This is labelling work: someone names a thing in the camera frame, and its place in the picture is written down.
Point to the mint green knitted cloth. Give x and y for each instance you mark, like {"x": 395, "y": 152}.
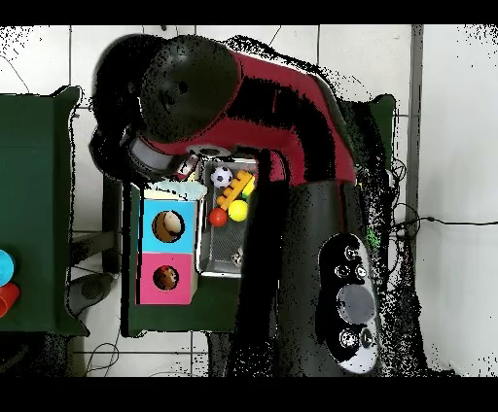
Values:
{"x": 179, "y": 189}

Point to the crushed silver drink can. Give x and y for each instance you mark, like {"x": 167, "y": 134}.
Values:
{"x": 237, "y": 258}

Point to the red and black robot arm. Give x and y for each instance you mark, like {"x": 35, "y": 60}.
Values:
{"x": 272, "y": 132}

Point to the wooden box with three holes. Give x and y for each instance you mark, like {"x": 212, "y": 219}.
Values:
{"x": 151, "y": 241}

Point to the black and white soccer ball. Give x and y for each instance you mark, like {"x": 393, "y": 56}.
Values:
{"x": 221, "y": 177}

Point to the orange plastic block toy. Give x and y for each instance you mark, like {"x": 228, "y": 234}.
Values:
{"x": 233, "y": 190}

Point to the red ball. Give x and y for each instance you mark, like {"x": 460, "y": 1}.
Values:
{"x": 218, "y": 217}

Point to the black upright panel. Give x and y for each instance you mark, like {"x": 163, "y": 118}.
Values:
{"x": 113, "y": 233}

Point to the dark green table cloth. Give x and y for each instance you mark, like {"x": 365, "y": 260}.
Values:
{"x": 35, "y": 175}
{"x": 186, "y": 315}

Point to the grey floor stand base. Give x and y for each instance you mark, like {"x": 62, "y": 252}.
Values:
{"x": 91, "y": 289}

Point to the blue cup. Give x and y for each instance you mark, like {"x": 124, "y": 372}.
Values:
{"x": 4, "y": 268}

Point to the red cup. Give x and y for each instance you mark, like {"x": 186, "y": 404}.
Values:
{"x": 7, "y": 299}

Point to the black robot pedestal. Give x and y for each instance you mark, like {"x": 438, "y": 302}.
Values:
{"x": 221, "y": 357}

